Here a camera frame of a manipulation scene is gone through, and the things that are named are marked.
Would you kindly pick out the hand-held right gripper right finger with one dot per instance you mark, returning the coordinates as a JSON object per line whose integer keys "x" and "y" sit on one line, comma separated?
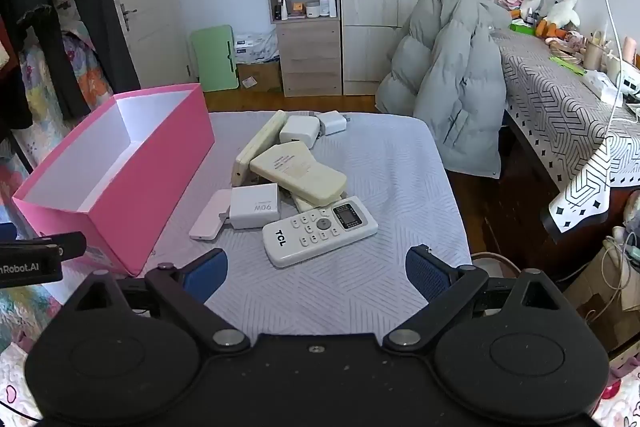
{"x": 425, "y": 274}

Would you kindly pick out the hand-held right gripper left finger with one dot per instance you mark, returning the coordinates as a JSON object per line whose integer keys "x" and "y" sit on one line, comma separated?
{"x": 207, "y": 274}

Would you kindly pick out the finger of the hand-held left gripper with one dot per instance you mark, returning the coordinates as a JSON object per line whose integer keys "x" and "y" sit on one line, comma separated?
{"x": 45, "y": 245}

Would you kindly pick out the white remote control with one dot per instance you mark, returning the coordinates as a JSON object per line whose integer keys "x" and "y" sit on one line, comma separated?
{"x": 300, "y": 237}

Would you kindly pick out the pink cardboard box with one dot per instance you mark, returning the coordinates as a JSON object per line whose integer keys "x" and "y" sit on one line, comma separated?
{"x": 150, "y": 187}

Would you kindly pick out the yellowed wide remote control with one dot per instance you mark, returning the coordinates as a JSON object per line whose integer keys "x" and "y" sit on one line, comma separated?
{"x": 295, "y": 172}

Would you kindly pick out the long cream remote control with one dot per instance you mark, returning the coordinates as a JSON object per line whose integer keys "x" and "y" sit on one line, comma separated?
{"x": 255, "y": 147}

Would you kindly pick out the flat white power bank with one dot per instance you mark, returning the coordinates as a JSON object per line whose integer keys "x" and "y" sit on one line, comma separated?
{"x": 207, "y": 219}

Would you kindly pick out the large white charger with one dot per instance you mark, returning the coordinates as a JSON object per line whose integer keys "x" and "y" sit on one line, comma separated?
{"x": 255, "y": 207}

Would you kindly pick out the floral quilt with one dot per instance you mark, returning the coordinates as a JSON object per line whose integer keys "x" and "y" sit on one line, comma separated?
{"x": 85, "y": 82}

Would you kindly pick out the white rounded charger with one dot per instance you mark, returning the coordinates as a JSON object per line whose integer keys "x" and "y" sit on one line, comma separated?
{"x": 299, "y": 129}

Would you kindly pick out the small white charger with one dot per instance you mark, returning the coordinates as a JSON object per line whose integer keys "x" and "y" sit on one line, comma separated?
{"x": 332, "y": 122}

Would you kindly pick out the grey puffer jacket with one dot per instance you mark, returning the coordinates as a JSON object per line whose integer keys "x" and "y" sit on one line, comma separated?
{"x": 450, "y": 82}

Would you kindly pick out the brown cardboard box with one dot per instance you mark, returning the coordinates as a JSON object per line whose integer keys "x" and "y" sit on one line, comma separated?
{"x": 260, "y": 79}

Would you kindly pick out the patterned white tablecloth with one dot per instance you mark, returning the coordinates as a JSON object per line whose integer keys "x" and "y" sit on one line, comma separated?
{"x": 550, "y": 107}

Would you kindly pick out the green folding table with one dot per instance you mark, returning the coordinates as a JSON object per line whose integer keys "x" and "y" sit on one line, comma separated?
{"x": 212, "y": 57}

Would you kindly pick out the white plastic packages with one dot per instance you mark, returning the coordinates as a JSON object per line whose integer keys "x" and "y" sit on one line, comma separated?
{"x": 255, "y": 47}

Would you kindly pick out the wooden bookshelf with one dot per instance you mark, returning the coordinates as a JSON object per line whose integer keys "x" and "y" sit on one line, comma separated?
{"x": 307, "y": 57}

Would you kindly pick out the light wooden wardrobe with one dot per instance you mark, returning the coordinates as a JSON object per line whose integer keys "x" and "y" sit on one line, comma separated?
{"x": 400, "y": 7}

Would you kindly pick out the white jar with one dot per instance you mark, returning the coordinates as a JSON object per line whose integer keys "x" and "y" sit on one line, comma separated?
{"x": 312, "y": 10}

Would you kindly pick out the white bottle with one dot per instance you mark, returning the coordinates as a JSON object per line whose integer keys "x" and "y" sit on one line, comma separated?
{"x": 331, "y": 6}

